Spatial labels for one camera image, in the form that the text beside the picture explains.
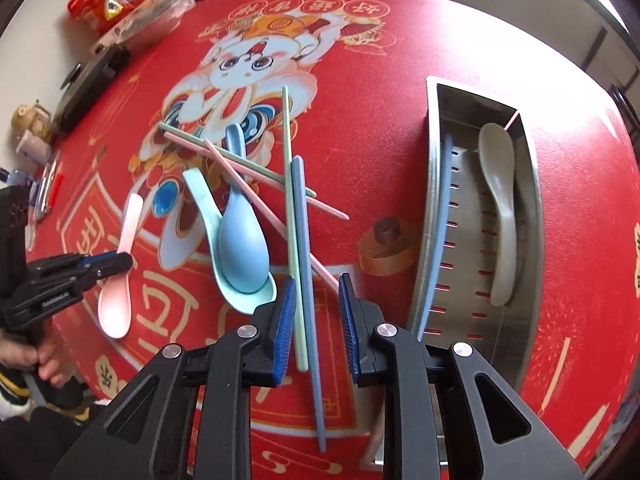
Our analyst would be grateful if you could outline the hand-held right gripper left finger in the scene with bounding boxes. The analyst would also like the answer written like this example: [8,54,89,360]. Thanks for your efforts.
[50,276,297,480]

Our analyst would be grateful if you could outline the red printed tablecloth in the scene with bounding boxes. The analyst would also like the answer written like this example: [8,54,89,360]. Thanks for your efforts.
[30,0,640,480]

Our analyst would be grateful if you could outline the blue chopstick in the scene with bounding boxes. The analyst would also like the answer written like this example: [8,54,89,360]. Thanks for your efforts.
[417,132,455,333]
[291,155,328,452]

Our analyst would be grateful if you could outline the steel utensil tray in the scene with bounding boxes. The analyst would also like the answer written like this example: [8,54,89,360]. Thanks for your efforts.
[405,76,546,391]

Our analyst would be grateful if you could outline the brown teapot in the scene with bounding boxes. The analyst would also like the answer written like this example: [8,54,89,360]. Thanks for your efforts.
[11,104,53,143]

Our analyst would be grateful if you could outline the small pale pink jar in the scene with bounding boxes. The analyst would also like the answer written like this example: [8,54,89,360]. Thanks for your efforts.
[15,130,51,166]

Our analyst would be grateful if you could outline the dark wooden chair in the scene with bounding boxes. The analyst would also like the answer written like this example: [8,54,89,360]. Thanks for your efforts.
[580,22,640,141]

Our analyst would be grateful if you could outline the person's left hand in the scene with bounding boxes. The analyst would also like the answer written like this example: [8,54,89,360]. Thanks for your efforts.
[0,332,75,387]

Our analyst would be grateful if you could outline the blue spoon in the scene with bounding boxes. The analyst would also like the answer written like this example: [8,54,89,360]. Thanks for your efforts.
[218,124,271,293]

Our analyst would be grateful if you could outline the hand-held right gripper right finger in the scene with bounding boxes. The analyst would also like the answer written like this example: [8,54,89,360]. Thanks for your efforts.
[340,274,583,480]

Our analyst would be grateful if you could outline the beige spoon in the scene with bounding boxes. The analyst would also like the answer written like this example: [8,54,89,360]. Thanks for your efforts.
[478,123,518,307]

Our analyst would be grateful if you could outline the green chopstick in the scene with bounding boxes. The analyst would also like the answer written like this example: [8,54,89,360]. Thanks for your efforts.
[281,86,308,372]
[159,122,318,198]

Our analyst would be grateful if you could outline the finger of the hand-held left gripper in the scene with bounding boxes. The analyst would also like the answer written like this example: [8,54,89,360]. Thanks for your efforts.
[65,252,135,291]
[27,254,108,276]

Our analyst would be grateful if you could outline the pink spoon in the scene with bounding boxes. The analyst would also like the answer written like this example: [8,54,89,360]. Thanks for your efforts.
[97,193,145,338]

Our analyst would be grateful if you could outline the mint green spoon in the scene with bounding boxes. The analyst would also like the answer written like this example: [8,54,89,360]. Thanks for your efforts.
[182,167,278,317]

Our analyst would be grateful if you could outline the clear plastic container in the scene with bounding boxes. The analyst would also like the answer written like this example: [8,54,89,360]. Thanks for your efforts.
[90,0,196,56]

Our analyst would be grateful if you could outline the small water bottle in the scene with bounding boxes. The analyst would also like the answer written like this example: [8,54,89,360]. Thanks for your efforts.
[0,167,33,186]

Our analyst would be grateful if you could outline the bundle of pens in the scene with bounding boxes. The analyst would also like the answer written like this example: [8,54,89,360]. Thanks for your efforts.
[30,160,63,221]

